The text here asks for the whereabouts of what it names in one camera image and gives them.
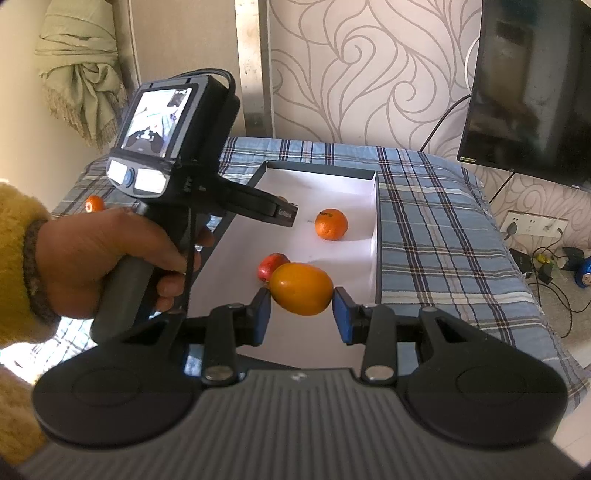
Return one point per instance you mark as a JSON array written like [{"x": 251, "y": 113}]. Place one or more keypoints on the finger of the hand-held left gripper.
[{"x": 261, "y": 205}]

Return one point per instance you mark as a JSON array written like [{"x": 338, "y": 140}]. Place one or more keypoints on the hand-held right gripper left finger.
[{"x": 261, "y": 318}]

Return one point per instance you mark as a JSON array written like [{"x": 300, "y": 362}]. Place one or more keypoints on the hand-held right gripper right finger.
[{"x": 340, "y": 316}]

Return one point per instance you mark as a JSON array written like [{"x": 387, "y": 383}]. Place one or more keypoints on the red apple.
[{"x": 268, "y": 268}]

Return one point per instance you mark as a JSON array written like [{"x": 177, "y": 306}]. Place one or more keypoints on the white shallow cardboard box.
[{"x": 323, "y": 267}]

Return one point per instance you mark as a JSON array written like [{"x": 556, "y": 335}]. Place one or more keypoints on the large orange tangerine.
[{"x": 330, "y": 225}]

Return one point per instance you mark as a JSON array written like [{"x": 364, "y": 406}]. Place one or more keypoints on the small orange tangerine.
[{"x": 94, "y": 204}]

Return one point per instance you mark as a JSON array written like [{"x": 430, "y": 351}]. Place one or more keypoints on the person's left forearm yellow sleeve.
[{"x": 11, "y": 258}]

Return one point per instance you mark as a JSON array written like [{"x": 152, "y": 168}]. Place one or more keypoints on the person's left hand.
[{"x": 92, "y": 249}]

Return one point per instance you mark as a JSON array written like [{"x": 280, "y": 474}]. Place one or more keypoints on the metal pillar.
[{"x": 253, "y": 64}]

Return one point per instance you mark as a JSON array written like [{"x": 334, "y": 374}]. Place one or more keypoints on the blue plaid blanket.
[{"x": 438, "y": 258}]

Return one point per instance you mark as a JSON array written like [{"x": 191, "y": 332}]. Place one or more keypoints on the green fringed curtain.
[{"x": 78, "y": 64}]

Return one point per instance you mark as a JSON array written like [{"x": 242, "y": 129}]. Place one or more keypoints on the black power adapter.
[{"x": 521, "y": 263}]

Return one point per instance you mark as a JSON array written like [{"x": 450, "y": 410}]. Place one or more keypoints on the person's yellow fuzzy clothing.
[{"x": 18, "y": 415}]

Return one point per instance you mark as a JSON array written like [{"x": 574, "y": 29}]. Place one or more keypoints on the black flat television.
[{"x": 531, "y": 87}]

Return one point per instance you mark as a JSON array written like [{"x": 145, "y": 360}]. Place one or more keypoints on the white wall socket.
[{"x": 535, "y": 224}]

